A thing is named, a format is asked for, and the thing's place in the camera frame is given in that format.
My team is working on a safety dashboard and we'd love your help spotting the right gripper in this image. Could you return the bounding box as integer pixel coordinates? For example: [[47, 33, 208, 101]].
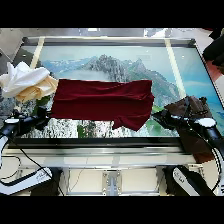
[[151, 110, 183, 131]]

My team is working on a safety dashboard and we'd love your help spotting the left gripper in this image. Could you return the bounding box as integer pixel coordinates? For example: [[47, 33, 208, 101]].
[[19, 114, 52, 133]]

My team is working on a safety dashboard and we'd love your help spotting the brown garment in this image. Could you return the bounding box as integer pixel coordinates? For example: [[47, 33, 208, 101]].
[[164, 95, 224, 164]]

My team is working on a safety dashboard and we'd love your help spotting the red T-shirt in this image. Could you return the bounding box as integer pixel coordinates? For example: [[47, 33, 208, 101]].
[[49, 78, 156, 132]]

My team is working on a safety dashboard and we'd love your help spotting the cream garment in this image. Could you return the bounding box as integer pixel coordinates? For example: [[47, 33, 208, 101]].
[[15, 75, 60, 104]]

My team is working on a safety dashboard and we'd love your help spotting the white garment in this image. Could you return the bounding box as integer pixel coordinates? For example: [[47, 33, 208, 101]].
[[0, 60, 51, 99]]

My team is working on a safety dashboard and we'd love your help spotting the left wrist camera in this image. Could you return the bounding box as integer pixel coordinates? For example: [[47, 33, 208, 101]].
[[35, 106, 50, 118]]

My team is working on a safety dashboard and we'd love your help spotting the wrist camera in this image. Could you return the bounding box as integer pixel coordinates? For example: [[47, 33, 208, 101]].
[[35, 106, 50, 118], [198, 96, 209, 112]]

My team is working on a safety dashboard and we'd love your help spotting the black cable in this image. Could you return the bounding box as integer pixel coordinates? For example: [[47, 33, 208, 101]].
[[0, 144, 66, 197], [184, 124, 224, 194]]

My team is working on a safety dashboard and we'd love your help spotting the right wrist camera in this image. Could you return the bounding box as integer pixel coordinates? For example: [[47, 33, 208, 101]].
[[198, 96, 209, 112]]

